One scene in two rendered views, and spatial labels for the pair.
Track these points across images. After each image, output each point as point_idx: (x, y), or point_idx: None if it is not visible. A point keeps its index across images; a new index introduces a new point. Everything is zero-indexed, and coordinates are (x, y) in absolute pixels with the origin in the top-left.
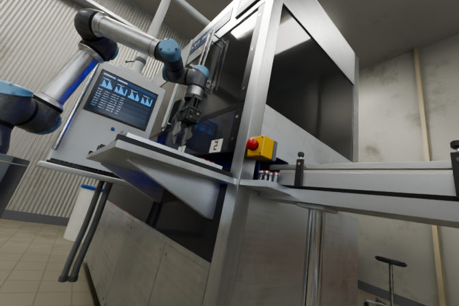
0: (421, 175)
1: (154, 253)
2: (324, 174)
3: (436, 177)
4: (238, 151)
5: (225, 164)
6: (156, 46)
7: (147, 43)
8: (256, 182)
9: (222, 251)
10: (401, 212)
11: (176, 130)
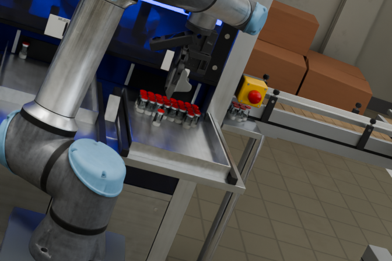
0: (349, 132)
1: (28, 187)
2: (291, 115)
3: (354, 134)
4: (223, 89)
5: (164, 71)
6: (246, 20)
7: (241, 18)
8: (246, 131)
9: (191, 186)
10: (328, 150)
11: (181, 85)
